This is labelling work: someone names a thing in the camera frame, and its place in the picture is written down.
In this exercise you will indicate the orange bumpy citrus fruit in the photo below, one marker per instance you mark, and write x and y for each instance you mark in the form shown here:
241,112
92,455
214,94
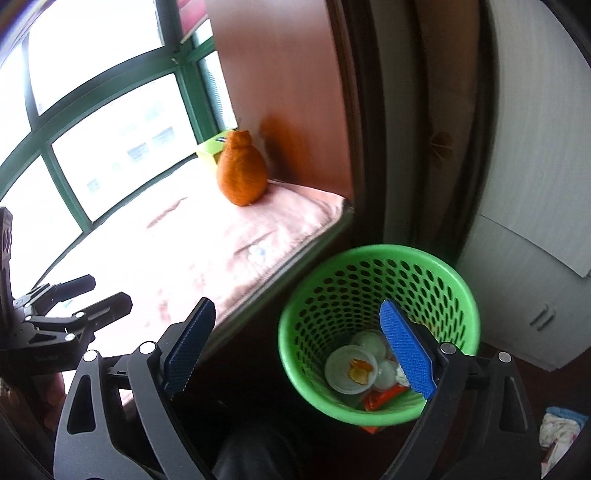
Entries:
242,173

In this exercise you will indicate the white cabinet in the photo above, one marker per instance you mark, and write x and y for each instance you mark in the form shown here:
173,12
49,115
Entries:
531,207

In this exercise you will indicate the green window frame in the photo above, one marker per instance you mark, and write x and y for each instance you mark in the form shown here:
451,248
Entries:
55,134

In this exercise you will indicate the pink flower-print blanket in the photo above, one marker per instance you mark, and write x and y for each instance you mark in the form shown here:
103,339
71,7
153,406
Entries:
207,240

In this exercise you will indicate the brown wooden panel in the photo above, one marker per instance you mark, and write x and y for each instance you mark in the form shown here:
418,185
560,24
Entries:
286,92

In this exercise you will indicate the brown curtain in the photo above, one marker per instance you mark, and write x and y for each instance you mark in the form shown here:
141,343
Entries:
415,138

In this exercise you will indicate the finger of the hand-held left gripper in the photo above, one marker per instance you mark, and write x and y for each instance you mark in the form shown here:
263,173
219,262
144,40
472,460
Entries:
69,285
104,308

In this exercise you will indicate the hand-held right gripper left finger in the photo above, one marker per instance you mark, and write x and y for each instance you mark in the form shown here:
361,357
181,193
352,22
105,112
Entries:
189,347

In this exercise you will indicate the orange flat packet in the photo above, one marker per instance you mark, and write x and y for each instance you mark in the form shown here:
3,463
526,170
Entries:
374,429

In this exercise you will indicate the light patterned cloth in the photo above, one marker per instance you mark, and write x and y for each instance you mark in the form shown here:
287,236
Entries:
561,429

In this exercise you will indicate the green mesh wastebasket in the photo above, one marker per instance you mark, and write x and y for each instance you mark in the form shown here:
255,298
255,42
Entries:
318,295

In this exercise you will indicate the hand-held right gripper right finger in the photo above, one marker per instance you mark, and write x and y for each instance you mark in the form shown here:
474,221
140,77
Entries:
408,353

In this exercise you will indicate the orange peel piece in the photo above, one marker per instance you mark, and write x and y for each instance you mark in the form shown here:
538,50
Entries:
360,369

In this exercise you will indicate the green tissue box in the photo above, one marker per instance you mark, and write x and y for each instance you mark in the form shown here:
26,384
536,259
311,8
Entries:
210,150

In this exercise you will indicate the red foil snack wrapper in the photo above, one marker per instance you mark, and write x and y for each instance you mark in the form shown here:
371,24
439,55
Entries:
383,397

